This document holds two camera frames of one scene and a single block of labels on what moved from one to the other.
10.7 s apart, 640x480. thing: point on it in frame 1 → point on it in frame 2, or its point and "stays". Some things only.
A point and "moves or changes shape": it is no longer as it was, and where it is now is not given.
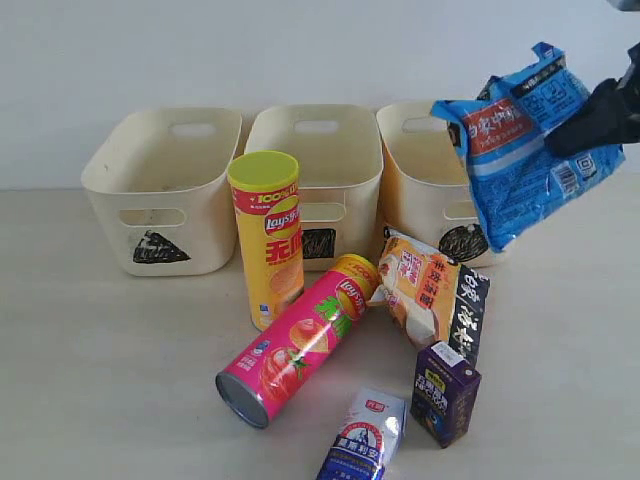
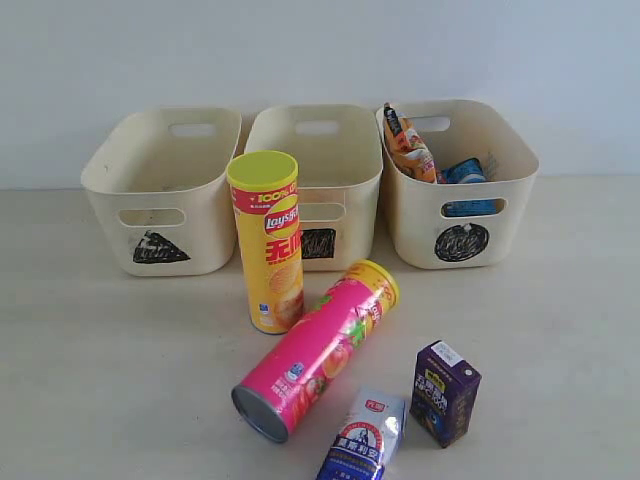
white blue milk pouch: (374, 428) stays
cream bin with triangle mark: (163, 184) stays
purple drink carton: (445, 390) stays
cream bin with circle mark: (427, 192) stays
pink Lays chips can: (262, 380) moves or changes shape
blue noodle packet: (519, 181) → (467, 171)
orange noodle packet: (418, 283) → (407, 147)
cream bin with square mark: (340, 152) stays
